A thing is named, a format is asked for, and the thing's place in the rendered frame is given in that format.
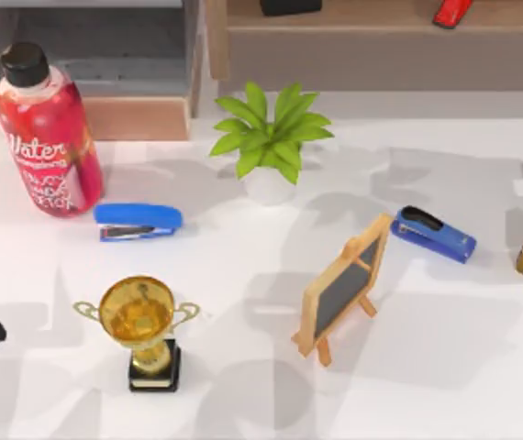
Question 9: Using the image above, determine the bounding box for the plain blue stapler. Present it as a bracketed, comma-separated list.
[93, 203, 184, 244]

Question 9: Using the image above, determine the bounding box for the red stapler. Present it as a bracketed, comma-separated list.
[431, 0, 473, 30]

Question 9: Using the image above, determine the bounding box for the gold trophy on black base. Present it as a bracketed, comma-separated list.
[72, 275, 201, 393]

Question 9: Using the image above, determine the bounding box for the black box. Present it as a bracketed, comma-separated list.
[259, 0, 324, 17]

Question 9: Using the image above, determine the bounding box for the wooden open shelf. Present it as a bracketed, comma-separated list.
[205, 0, 523, 93]

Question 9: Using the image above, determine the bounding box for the blue and black stapler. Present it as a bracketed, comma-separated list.
[389, 205, 477, 266]

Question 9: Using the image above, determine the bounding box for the wooden framed blackboard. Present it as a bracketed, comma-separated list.
[291, 212, 393, 368]

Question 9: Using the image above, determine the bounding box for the red bottle with black cap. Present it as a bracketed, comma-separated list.
[0, 41, 106, 218]

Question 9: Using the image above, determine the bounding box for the green plant in white pot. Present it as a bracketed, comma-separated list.
[209, 81, 336, 206]

